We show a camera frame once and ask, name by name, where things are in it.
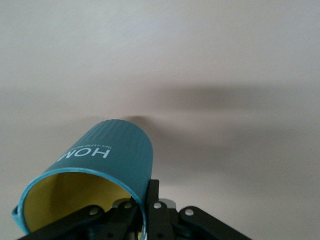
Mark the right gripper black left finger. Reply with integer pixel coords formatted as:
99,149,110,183
22,197,139,240

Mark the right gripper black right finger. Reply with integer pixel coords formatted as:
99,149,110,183
144,179,251,240

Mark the teal cup with yellow inside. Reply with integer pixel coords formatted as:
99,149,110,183
10,118,154,236

